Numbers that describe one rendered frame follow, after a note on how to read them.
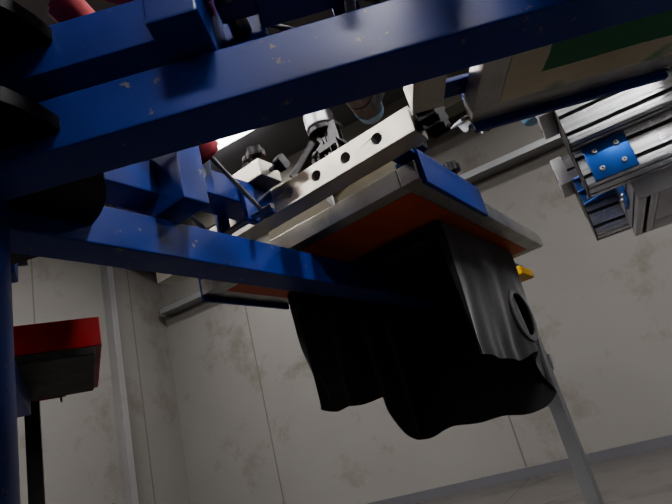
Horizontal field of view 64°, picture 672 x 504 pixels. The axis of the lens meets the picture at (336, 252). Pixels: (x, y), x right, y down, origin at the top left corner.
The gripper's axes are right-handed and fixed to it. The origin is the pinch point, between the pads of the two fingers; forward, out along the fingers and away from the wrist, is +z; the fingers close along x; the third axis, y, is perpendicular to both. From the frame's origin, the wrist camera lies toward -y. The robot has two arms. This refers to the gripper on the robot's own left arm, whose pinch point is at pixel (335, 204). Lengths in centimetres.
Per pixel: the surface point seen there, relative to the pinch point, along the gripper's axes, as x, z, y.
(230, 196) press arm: -38.8, 9.4, 2.8
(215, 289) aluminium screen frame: -18.3, 13.6, -25.7
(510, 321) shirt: 30, 36, 21
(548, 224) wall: 387, -85, -21
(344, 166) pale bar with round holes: -27.0, 9.0, 19.6
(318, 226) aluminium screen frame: -18.9, 12.7, 5.9
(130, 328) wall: 264, -134, -454
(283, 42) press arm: -66, 18, 38
